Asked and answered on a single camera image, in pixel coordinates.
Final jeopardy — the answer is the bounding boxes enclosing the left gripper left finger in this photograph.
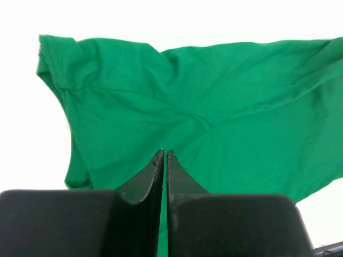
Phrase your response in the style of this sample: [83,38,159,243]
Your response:
[1,150,164,256]

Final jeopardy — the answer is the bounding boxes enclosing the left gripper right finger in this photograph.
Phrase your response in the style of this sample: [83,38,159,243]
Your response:
[167,151,312,256]

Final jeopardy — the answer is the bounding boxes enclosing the green t shirt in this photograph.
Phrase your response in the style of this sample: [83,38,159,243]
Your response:
[36,34,343,257]

